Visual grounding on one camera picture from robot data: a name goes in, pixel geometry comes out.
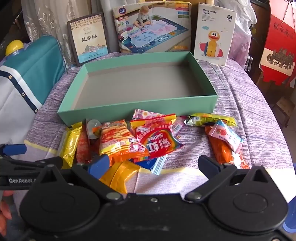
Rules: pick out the yellow wafer bar packet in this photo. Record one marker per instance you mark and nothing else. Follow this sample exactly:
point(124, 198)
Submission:
point(68, 144)

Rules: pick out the golden yellow pastry packet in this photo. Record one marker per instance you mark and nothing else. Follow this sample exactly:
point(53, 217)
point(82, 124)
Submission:
point(117, 175)

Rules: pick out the teal and white bag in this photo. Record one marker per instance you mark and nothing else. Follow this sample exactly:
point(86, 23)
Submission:
point(26, 81)

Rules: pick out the white lace curtain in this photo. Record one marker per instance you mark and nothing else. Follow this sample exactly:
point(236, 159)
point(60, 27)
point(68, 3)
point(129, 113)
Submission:
point(50, 18)

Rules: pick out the orange foil snack packet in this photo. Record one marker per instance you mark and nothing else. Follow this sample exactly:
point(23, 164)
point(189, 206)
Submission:
point(223, 153)

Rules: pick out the orange fries snack bag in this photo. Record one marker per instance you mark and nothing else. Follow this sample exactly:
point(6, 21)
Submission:
point(118, 143)

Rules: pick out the blue cracker packet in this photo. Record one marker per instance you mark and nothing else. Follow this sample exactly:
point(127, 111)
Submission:
point(153, 165)

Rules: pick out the mint green cardboard tray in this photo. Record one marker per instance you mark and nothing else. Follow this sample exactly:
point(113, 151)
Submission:
point(161, 82)

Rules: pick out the white roly-poly duck box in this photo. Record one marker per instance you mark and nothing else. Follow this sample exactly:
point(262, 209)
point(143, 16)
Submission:
point(214, 33)

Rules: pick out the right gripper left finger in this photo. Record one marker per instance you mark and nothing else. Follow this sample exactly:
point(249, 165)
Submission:
point(89, 175)

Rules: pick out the pink patterned snack packet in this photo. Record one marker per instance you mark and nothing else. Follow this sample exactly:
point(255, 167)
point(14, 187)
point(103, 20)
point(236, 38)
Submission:
point(140, 114)

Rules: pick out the orange-red narrow snack packet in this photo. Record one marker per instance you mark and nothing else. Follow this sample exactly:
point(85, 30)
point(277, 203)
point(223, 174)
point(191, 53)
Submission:
point(83, 149)

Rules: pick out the red Skittles bag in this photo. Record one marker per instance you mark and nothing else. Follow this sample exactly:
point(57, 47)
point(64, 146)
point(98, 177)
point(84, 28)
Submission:
point(156, 135)

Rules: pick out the brown pineapple cake box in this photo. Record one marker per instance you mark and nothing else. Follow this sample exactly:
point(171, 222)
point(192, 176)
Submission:
point(88, 37)

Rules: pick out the green-yellow snack bar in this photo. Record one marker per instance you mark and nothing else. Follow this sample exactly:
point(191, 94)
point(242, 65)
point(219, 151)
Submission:
point(206, 119)

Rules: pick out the person's left hand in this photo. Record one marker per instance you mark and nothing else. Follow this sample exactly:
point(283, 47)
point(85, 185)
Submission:
point(5, 212)

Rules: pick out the red gift bag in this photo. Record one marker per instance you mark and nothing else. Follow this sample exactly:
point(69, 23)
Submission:
point(278, 58)

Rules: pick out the pink peach candy packet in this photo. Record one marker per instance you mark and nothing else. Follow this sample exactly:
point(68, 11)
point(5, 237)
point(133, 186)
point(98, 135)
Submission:
point(221, 131)

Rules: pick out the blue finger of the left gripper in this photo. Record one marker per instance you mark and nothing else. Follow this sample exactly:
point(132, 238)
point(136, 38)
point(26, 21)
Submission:
point(12, 150)

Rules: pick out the pink sparkly snack packet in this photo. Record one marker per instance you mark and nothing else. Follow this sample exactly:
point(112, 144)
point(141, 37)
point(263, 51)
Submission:
point(178, 124)

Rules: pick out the yellow ball toy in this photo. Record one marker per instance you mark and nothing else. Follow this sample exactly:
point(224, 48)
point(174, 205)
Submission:
point(13, 46)

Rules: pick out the clear jelly cup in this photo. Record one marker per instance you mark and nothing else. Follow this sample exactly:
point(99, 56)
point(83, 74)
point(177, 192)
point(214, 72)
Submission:
point(91, 127)

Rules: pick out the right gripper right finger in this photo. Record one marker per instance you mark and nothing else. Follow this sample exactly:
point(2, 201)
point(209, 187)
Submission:
point(217, 174)

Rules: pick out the water doodle mat box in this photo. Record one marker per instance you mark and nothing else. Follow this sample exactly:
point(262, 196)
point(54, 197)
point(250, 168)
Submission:
point(153, 26)

